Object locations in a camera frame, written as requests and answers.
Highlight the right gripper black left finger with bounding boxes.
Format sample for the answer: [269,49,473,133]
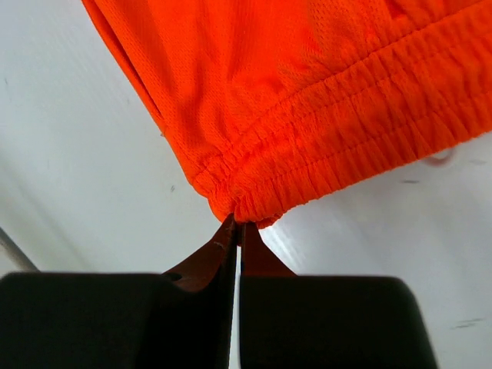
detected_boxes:
[1,217,237,368]

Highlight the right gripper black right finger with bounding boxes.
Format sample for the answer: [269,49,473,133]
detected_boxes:
[239,223,437,368]

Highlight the orange shorts with white drawstring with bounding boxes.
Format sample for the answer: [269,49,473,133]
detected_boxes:
[84,1,491,227]

